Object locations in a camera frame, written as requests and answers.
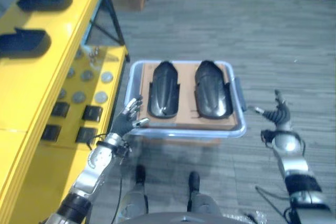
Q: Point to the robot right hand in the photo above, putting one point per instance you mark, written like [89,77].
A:
[281,116]

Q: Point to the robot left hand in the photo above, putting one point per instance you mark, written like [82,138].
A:
[123,123]

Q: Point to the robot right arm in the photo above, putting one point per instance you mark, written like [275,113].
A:
[294,161]

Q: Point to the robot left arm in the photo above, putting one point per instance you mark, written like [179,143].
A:
[97,158]

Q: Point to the small black square box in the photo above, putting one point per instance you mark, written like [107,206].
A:
[92,113]
[60,109]
[51,132]
[86,134]

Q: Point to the clear plastic box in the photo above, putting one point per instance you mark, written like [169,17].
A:
[183,133]

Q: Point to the yellow metal shelf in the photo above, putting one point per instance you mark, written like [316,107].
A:
[34,82]

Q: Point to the round metal disc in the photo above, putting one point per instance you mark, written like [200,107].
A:
[62,93]
[79,97]
[106,77]
[86,75]
[70,72]
[101,97]

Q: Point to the brown cardboard sheet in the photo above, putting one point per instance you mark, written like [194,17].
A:
[187,98]

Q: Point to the small metal bolts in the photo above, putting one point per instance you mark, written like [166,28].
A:
[93,53]

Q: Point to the clear bubble wrap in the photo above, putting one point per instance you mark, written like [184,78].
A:
[252,216]

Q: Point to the robot right leg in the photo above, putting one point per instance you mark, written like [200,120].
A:
[199,197]

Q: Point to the robot grey torso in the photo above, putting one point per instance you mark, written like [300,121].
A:
[183,218]

